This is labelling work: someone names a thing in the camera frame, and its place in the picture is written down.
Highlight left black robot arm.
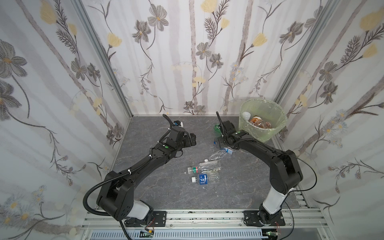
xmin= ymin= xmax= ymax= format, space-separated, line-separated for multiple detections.
xmin=97 ymin=126 xmax=197 ymax=221

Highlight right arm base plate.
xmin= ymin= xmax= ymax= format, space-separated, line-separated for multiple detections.
xmin=243 ymin=210 xmax=286 ymax=228

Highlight mesh bin with green bag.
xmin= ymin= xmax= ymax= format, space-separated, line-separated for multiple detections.
xmin=239 ymin=99 xmax=288 ymax=143

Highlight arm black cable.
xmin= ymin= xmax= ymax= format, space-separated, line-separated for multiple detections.
xmin=278 ymin=155 xmax=318 ymax=240
xmin=82 ymin=113 xmax=175 ymax=240

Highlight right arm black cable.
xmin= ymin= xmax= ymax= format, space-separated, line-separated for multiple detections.
xmin=278 ymin=155 xmax=318 ymax=240

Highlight crushed bottle blue cap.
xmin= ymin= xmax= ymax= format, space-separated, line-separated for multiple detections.
xmin=214 ymin=141 xmax=234 ymax=155

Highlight orange copper label bottle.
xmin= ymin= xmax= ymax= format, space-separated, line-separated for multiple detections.
xmin=250 ymin=116 xmax=263 ymax=125

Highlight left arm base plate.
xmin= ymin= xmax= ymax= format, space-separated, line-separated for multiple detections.
xmin=124 ymin=211 xmax=167 ymax=228

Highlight crushed clear bottle white cap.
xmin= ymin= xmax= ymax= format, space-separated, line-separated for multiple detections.
xmin=204 ymin=150 xmax=227 ymax=163

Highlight green soda bottle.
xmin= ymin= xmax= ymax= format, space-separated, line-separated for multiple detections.
xmin=214 ymin=124 xmax=222 ymax=136

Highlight white bottle red cap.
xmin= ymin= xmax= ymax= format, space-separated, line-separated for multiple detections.
xmin=242 ymin=112 xmax=251 ymax=122

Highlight aluminium frame rail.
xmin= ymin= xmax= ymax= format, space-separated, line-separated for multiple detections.
xmin=80 ymin=209 xmax=334 ymax=240

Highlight brown label bottle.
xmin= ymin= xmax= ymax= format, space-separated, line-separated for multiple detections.
xmin=262 ymin=121 xmax=272 ymax=129

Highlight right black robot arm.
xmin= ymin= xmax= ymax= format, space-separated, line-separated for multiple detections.
xmin=216 ymin=121 xmax=303 ymax=227

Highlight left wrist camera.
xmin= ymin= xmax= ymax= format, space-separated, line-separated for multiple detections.
xmin=173 ymin=121 xmax=184 ymax=128

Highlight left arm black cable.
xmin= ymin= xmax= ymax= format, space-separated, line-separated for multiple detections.
xmin=82 ymin=113 xmax=175 ymax=240

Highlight clear bottle blue label white cap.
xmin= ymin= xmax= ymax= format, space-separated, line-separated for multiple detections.
xmin=191 ymin=173 xmax=220 ymax=185

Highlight clear bottle green cap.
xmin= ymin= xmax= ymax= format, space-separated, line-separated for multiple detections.
xmin=187 ymin=161 xmax=221 ymax=175

